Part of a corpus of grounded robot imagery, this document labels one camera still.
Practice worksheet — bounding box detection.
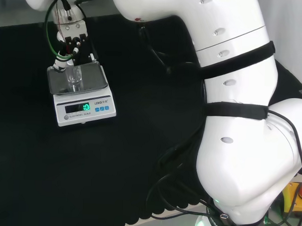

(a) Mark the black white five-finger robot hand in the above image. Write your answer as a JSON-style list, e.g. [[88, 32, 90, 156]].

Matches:
[[49, 8, 100, 75]]

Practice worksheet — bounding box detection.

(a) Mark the small clear glass beaker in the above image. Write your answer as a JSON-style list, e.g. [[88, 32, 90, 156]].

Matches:
[[65, 65, 84, 88]]

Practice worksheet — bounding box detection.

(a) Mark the white electronic balance steel pan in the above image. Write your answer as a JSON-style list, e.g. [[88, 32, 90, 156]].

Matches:
[[44, 58, 120, 130]]

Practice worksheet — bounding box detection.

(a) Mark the black table cloth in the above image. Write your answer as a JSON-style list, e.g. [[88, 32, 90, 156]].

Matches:
[[0, 8, 302, 226]]

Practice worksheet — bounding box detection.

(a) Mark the yellow emergency stop button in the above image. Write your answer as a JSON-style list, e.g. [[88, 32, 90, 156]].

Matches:
[[280, 180, 302, 216]]

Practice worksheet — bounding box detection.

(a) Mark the green cable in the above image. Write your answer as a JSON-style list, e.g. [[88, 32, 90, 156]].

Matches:
[[43, 0, 110, 63]]

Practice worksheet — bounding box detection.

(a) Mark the black looped cable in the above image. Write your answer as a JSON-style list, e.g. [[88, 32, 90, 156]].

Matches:
[[145, 165, 214, 223]]

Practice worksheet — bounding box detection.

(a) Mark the grey metal base plate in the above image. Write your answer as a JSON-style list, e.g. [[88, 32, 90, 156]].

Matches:
[[133, 201, 214, 226]]

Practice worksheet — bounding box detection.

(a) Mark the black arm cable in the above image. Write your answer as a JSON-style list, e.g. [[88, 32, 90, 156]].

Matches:
[[261, 109, 302, 226]]

